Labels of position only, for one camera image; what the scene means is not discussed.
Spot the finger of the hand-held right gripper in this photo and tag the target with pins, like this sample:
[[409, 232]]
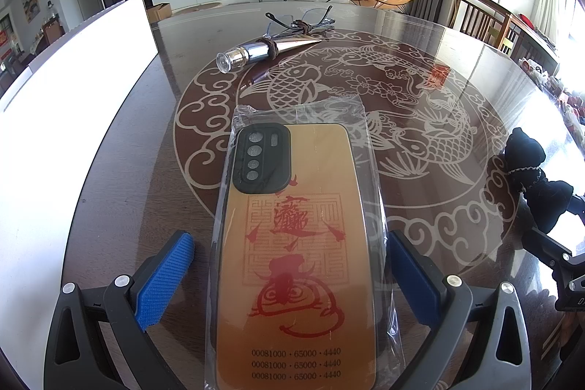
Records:
[[578, 207], [544, 246]]

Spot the pile of assorted clutter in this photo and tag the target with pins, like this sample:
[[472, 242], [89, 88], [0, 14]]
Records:
[[557, 93]]

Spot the patterned glass-topped wooden desktop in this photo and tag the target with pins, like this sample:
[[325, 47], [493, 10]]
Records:
[[480, 65]]

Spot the wall painting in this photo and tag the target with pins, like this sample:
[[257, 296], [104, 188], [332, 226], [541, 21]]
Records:
[[29, 1]]

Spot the black scrunchie with silver trim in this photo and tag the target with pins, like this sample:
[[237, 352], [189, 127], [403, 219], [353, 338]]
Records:
[[525, 152]]

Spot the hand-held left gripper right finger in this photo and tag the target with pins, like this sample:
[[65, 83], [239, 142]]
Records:
[[418, 285]]

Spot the wooden slatted chair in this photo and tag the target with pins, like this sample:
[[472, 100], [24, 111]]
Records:
[[475, 13]]

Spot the wooden side table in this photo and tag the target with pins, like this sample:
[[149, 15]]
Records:
[[532, 38]]

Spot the white curtain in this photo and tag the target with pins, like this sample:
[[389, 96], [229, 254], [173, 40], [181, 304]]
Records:
[[553, 6]]

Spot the cardboard box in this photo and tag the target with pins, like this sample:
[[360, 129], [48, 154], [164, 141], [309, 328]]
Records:
[[160, 13]]

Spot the orange phone case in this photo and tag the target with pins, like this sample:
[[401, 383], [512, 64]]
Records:
[[297, 234]]

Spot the eyeglasses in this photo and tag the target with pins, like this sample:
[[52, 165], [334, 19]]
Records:
[[272, 18]]

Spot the silver horn-shaped bottle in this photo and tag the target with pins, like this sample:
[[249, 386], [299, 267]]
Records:
[[292, 45]]

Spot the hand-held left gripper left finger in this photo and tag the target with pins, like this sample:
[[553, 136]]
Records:
[[162, 285]]

